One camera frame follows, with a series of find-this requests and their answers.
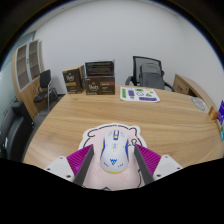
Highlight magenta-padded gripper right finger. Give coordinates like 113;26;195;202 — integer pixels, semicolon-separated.
132;143;184;185

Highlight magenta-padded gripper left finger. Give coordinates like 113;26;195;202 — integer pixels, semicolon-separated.
43;143;96;187

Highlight white blue yellow computer mouse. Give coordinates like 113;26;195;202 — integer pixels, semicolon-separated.
99;129;130;175

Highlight pink pig-shaped mouse pad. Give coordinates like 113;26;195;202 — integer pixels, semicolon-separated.
77;123;150;192

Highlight black sofa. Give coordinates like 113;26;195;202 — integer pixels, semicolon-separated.
0;100;35;163

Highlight orange cardboard box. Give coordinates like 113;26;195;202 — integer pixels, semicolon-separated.
208;105;220;122

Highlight purple package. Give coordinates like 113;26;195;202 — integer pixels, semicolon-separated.
216;99;224;126

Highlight white sheet with green stickers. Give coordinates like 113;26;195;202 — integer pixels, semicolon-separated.
119;86;161;104

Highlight black visitor chair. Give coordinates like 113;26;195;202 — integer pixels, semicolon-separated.
33;69;60;113

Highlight small brown cardboard box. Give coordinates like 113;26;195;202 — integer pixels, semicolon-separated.
62;65;86;95

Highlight black mesh office chair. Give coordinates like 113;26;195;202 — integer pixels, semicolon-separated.
124;55;176;93

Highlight wooden shelf cabinet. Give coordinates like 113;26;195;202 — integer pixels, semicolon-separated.
11;39;48;121

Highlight black open box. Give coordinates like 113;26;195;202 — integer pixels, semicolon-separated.
84;59;116;78

